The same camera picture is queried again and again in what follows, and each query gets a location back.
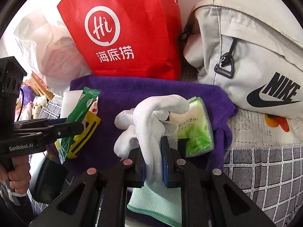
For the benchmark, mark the purple towel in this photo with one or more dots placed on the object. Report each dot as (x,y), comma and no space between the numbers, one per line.
(132,87)

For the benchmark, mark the white knit glove green cuff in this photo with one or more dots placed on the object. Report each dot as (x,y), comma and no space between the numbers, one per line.
(151,127)

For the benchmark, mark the yellow black packet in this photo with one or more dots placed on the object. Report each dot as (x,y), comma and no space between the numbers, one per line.
(88,125)

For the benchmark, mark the white cloth orange print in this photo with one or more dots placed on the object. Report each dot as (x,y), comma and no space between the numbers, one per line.
(255,130)

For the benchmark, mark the person's left hand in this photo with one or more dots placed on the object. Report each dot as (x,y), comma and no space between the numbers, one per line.
(21,179)

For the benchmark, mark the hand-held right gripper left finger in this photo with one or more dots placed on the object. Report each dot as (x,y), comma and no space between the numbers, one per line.
(142,170)

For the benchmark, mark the dark rectangular box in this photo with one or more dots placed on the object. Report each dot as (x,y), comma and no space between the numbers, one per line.
(49,182)

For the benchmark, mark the grey sling bag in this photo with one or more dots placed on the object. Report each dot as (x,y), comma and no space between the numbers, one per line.
(255,52)

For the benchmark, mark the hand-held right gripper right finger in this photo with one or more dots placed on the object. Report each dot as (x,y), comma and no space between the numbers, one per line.
(165,165)

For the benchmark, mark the person's left forearm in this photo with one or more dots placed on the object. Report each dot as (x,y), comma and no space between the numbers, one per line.
(9,203)

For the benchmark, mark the red paper bag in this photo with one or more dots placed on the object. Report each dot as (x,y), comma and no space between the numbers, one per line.
(132,11)

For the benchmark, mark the light wooden furniture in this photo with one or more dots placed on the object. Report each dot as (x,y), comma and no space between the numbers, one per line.
(39,85)

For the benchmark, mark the white plastic bag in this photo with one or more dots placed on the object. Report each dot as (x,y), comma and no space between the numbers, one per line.
(54,52)

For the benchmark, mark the grey checked bed sheet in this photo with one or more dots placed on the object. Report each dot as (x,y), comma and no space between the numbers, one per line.
(260,170)

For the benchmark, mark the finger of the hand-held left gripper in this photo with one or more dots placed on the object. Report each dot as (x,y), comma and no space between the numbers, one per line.
(42,123)
(66,130)

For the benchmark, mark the green tissue pack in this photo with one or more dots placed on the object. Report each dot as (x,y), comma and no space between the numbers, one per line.
(196,132)

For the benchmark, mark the white printed snack packet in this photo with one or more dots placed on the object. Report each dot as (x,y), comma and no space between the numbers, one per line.
(72,104)

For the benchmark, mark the spotted plush toy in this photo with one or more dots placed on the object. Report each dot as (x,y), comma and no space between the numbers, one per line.
(39,106)

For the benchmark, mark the green snack packet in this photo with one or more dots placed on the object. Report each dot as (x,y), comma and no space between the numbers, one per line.
(80,111)

